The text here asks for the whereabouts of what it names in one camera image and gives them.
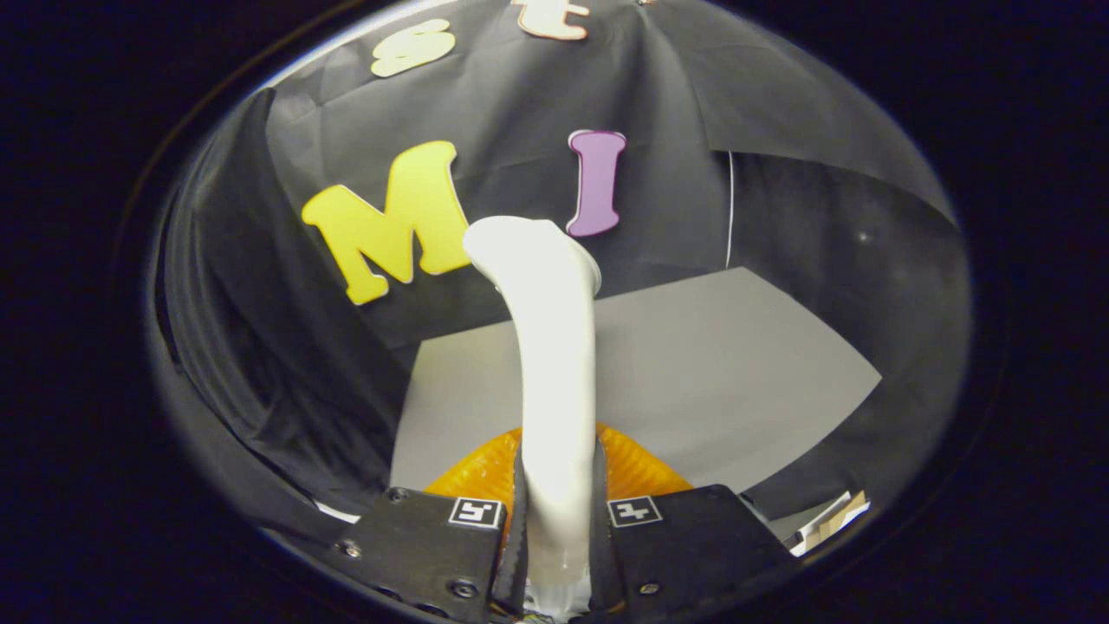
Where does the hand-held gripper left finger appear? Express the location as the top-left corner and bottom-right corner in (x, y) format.
(325, 425), (529, 623)

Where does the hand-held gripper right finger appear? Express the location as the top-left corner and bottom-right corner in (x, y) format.
(589, 423), (798, 623)

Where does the black suit jacket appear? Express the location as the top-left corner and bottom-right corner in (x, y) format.
(165, 87), (412, 530)

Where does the white garment steamer head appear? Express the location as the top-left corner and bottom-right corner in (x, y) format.
(462, 215), (603, 621)

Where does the cardboard box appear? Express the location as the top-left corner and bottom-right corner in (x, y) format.
(784, 490), (872, 556)

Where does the grey cabinet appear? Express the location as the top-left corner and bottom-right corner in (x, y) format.
(390, 266), (883, 495)

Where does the black backdrop cloth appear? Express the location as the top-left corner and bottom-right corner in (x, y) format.
(152, 0), (971, 556)

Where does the white wall cable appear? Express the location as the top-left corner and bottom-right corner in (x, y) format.
(724, 152), (737, 270)

